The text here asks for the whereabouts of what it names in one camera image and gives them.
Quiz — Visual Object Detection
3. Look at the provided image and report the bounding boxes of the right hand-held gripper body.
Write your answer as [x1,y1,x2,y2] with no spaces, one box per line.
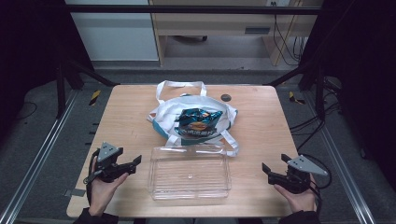
[267,155,329,195]

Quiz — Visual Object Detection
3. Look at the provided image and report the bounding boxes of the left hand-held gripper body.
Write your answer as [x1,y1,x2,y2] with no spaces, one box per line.
[82,142,127,185]

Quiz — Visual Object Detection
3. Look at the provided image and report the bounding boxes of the clear plastic box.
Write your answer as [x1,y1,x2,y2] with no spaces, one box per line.
[147,144,233,201]

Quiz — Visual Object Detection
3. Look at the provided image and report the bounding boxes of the white and teal tote bag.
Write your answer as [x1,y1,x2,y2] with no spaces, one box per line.
[147,79,240,158]

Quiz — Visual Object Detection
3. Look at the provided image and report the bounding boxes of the blue chip bag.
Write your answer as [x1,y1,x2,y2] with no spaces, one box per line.
[174,107,224,140]

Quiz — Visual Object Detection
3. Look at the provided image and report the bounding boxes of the person's right hand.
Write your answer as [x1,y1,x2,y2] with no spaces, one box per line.
[274,174,318,215]

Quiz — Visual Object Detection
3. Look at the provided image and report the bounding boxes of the person's left hand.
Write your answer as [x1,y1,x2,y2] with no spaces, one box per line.
[88,173,130,217]

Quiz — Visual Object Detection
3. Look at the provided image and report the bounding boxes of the grey tape patch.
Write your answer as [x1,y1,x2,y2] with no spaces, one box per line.
[63,188,87,198]

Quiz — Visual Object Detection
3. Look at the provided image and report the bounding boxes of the yellow and black tape strip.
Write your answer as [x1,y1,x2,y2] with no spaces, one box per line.
[288,91,306,105]
[89,89,103,107]

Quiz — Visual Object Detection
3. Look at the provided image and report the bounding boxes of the black metal stand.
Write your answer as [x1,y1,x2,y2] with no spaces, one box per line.
[55,58,121,119]
[264,59,328,121]

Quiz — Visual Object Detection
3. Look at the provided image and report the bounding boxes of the black curtain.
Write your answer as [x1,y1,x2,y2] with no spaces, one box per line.
[298,0,396,190]
[0,0,95,138]

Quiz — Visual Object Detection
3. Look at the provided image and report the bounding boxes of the white cabinet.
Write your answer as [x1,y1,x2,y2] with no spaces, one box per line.
[64,0,160,63]

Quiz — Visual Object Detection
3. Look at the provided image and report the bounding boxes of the light wooden desk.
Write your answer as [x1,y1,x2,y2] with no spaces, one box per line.
[148,0,323,67]

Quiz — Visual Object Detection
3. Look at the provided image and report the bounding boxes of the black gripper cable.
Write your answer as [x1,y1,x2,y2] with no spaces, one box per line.
[86,148,101,207]
[298,153,333,220]

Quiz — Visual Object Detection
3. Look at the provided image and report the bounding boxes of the black floor cables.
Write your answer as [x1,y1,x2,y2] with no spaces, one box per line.
[289,102,343,152]

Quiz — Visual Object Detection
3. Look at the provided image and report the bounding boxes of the aluminium floor rail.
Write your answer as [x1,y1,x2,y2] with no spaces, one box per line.
[0,89,79,224]
[303,91,377,224]

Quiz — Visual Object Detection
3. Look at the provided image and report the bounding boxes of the black hanging desk cables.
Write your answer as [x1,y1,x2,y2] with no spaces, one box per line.
[272,13,308,66]

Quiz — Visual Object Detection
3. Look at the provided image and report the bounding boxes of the black horizontal frame bar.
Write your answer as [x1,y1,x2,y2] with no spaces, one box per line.
[64,4,323,16]

